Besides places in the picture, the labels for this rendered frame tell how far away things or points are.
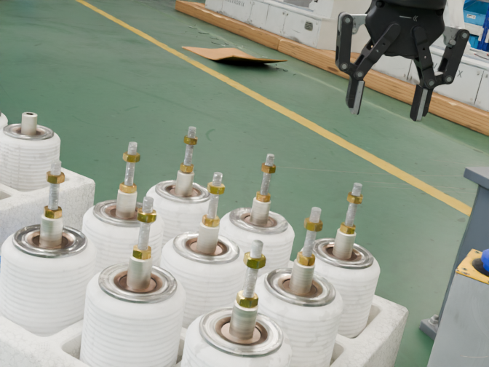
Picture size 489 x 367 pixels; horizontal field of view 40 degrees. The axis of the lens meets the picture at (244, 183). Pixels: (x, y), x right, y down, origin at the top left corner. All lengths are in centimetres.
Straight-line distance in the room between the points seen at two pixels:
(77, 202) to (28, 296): 40
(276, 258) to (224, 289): 12
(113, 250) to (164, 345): 17
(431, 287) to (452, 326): 70
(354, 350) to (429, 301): 59
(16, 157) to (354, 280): 54
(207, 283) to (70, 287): 14
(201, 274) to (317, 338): 14
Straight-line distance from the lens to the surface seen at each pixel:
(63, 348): 70
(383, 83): 348
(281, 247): 82
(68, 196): 107
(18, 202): 100
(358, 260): 79
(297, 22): 428
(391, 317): 85
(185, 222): 86
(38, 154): 104
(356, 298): 78
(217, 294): 72
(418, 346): 118
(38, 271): 69
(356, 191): 77
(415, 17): 73
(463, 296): 69
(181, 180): 88
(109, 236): 77
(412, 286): 138
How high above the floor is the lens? 57
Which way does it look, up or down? 19 degrees down
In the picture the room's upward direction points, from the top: 10 degrees clockwise
